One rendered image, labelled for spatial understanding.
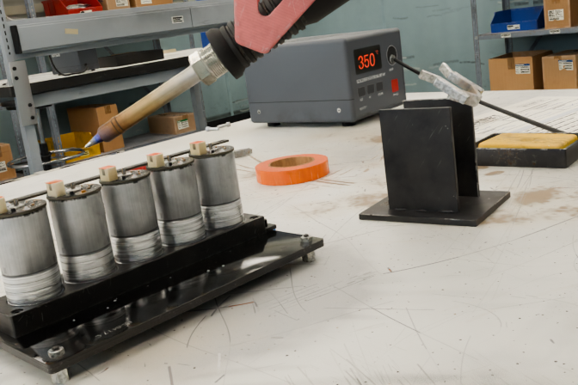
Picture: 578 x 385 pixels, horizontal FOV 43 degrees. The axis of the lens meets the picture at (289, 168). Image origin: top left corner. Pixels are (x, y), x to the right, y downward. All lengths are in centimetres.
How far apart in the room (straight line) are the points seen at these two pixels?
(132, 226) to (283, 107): 50
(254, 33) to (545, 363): 17
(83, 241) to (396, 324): 15
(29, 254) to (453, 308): 18
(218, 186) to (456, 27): 517
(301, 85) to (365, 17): 519
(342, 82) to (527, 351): 53
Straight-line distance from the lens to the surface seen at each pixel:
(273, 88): 84
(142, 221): 36
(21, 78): 284
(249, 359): 30
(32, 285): 34
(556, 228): 41
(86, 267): 35
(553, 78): 474
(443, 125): 42
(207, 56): 32
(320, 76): 80
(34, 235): 33
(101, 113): 496
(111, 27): 300
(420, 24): 570
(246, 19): 31
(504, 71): 487
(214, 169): 39
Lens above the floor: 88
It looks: 12 degrees down
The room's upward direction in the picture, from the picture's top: 8 degrees counter-clockwise
